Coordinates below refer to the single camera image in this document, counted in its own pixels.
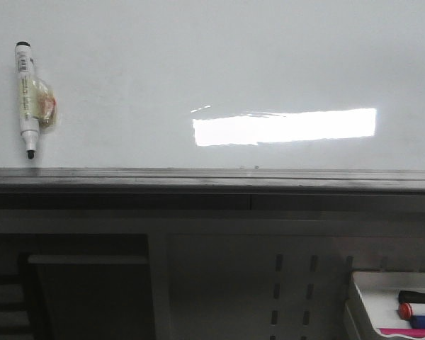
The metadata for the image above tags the white glossy whiteboard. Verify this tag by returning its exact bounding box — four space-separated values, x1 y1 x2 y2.
0 1 425 171

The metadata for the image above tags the black marker cap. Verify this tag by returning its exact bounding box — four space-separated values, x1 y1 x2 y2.
398 290 425 304

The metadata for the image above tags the white black whiteboard marker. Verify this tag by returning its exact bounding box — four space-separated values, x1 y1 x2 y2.
15 41 57 160

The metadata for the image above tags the grey whiteboard ledge tray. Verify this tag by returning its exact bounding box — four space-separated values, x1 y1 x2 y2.
0 168 425 193

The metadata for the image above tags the white plastic storage bin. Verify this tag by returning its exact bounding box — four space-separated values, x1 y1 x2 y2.
344 271 425 339

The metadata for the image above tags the white pegboard panel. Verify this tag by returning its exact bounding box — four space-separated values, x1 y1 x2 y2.
149 231 425 339

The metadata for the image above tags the red capped marker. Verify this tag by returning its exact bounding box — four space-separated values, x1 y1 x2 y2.
398 302 425 320

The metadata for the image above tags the dark cabinet with shelf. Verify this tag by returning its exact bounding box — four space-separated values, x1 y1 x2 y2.
0 234 156 339

